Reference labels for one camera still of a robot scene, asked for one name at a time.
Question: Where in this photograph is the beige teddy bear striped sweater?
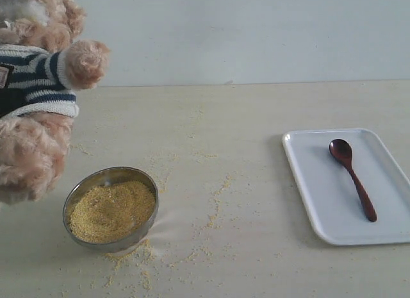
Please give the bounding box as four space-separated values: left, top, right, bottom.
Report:
1 0 110 204

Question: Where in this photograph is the dark red wooden spoon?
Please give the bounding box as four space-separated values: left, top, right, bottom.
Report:
329 138 377 222

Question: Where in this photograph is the steel bowl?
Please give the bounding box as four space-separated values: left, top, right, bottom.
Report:
63 166 160 252

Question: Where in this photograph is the yellow millet grain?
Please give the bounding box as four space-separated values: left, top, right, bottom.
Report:
69 181 156 244

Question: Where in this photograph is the white plastic tray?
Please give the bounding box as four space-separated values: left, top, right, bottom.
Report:
283 128 409 245

